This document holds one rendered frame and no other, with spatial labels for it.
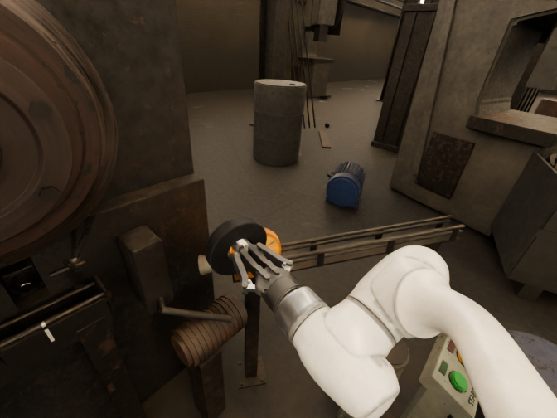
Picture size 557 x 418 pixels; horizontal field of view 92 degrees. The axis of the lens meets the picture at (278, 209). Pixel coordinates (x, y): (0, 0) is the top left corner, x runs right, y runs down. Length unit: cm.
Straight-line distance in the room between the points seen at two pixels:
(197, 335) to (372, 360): 55
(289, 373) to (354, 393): 97
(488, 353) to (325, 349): 21
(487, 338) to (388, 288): 15
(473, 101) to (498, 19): 52
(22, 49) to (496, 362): 67
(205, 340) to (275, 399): 57
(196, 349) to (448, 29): 266
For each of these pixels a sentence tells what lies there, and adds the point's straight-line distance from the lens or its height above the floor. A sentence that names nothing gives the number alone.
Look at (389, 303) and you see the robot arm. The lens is 46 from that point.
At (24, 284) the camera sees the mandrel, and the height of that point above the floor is 75.
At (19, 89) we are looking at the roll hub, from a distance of 50.
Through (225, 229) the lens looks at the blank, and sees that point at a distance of 60.
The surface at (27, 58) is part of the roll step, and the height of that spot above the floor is 121.
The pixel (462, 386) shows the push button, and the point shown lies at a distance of 85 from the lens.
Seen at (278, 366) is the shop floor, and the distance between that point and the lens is 142.
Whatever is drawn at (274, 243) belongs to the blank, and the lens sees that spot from 82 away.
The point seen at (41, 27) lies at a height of 125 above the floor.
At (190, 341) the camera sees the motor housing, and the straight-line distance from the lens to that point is 88.
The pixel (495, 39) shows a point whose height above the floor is 137.
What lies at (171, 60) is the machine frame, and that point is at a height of 119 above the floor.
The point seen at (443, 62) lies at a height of 121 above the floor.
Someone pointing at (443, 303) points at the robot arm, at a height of 98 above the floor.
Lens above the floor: 125
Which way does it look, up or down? 32 degrees down
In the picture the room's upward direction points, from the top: 4 degrees clockwise
